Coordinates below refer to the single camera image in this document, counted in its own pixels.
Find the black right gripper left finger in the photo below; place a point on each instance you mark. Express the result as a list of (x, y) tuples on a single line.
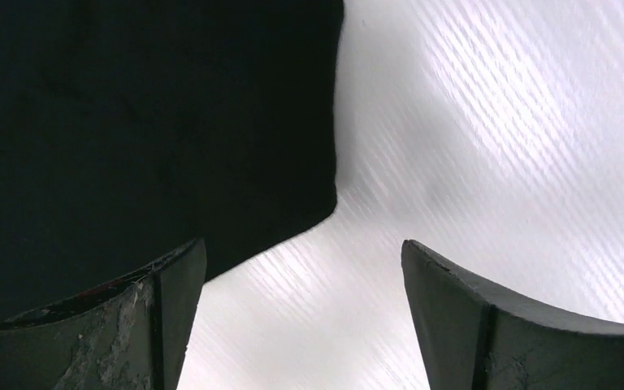
[(130, 334)]

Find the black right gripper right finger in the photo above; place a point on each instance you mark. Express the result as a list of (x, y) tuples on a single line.
[(475, 334)]

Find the black t shirt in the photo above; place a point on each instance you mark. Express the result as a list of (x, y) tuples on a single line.
[(129, 128)]

